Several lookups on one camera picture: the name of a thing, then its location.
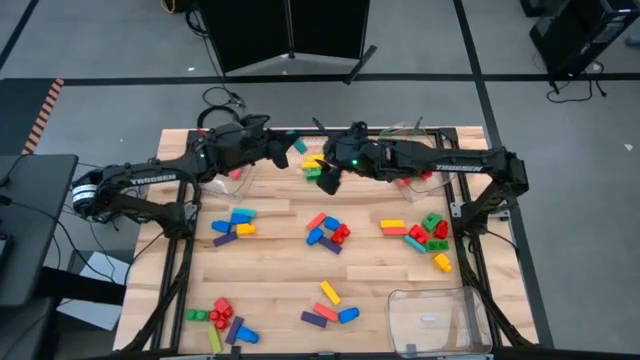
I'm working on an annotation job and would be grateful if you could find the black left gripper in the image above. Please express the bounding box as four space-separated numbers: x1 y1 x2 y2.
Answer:
199 113 302 177

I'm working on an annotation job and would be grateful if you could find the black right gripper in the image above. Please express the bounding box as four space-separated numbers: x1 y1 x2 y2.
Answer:
311 116 387 197

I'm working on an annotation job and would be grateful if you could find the clear plastic bin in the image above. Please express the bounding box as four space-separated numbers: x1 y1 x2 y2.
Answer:
378 118 459 203
192 124 265 202
384 285 494 359

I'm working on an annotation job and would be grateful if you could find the black divider foot bar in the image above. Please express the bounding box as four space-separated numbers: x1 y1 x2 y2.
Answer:
342 43 379 86

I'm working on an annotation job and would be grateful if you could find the black room divider panel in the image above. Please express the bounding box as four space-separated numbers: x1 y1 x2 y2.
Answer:
198 0 292 75
288 0 372 61

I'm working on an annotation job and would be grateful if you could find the lime long bar block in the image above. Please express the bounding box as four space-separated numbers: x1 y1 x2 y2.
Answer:
206 324 224 355

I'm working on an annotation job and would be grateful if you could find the black mat with striped edge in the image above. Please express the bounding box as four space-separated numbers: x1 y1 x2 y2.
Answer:
0 77 66 156

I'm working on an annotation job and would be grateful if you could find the black side desk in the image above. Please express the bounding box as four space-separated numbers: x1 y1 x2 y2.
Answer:
0 153 80 307

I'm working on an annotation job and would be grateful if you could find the black equipment cabinet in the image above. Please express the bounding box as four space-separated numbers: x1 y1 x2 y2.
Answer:
528 0 640 81

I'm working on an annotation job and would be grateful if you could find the black coiled floor cable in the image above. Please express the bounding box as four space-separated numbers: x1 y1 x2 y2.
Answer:
196 86 247 129

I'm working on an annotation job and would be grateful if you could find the black aluminium table frame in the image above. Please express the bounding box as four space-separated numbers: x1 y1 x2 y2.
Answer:
115 127 541 354

